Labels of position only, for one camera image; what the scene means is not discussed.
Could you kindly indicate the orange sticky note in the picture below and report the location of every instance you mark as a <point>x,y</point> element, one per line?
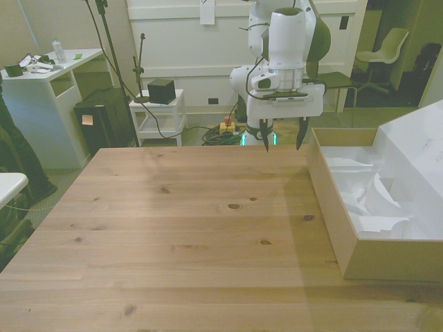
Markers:
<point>87,120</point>

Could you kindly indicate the clear bottle with green cap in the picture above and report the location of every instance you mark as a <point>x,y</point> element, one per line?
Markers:
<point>59,50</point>

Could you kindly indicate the white paper sheet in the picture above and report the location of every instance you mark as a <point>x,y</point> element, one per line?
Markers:
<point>207,12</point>

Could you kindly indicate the black wall outlet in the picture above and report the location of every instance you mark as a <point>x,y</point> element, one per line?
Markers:
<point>213,101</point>

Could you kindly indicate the black microphone stand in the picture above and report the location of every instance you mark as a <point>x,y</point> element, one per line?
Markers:
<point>139,69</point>

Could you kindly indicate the black cube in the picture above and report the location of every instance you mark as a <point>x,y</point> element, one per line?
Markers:
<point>160,91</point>

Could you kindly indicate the dark chair with metal legs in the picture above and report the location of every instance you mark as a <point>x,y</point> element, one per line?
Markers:
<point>325,41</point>

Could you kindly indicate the white crumpled paper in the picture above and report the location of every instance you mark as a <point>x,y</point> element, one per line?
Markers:
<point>363,207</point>

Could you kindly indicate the yellow emergency stop box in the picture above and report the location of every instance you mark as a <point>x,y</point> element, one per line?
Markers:
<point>227,127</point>

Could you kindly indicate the black floor case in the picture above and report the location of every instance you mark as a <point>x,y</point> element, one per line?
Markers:
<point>104,128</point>

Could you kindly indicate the white rounded tabletop edge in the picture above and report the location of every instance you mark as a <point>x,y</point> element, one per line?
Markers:
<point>10,183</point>

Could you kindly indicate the tall black tripod stand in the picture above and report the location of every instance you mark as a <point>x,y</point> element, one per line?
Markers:
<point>114,55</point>

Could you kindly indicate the cardboard box with hinged lid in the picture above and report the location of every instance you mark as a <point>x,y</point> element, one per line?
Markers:
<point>332,207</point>

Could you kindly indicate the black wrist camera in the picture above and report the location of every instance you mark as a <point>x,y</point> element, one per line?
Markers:
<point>287,95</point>

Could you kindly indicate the white side table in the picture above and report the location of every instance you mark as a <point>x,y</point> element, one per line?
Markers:
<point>173,103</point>

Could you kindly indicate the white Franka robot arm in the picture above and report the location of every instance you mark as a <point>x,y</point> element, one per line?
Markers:
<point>287,41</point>

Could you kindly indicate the green sticky note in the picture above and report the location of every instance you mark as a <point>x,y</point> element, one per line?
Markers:
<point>78,55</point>

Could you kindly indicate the white swivel chair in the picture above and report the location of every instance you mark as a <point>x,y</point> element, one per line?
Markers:
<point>384,48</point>

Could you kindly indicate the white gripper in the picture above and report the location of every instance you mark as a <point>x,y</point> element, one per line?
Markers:
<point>294,108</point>

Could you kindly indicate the white desk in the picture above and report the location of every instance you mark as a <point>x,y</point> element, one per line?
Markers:
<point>31,103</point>

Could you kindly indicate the white handheld device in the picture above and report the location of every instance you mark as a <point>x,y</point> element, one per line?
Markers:
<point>38,67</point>

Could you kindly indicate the black wall switch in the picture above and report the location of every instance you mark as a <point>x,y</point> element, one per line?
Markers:
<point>344,23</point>

